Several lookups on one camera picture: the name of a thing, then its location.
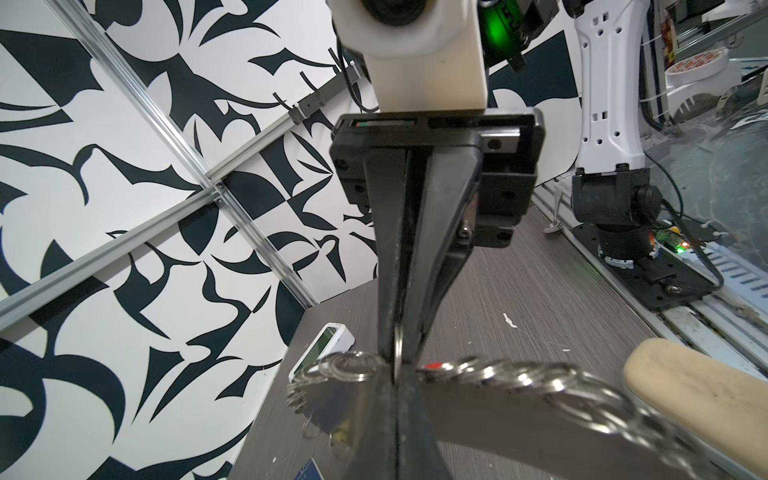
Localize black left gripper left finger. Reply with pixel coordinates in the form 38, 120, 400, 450
350, 367, 397, 479

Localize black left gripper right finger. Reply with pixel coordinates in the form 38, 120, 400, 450
395, 365, 452, 480

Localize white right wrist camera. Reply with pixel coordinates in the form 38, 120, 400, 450
329, 1, 488, 113

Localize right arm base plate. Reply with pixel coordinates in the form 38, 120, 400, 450
571, 224, 716, 311

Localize white digital clock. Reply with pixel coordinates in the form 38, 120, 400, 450
288, 322, 355, 381

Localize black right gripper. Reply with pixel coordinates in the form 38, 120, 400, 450
330, 108, 545, 365

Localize wall hook rail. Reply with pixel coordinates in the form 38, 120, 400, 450
273, 62, 368, 125

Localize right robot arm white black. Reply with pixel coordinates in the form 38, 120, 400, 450
330, 1, 660, 366

